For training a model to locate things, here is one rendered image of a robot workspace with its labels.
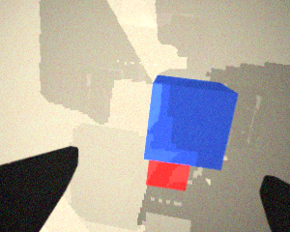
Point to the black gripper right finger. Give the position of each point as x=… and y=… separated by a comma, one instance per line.
x=275, y=197

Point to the blue block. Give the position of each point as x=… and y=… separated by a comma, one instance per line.
x=189, y=121

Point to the red block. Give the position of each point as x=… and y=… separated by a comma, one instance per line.
x=167, y=175

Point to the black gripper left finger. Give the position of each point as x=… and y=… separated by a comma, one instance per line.
x=31, y=188

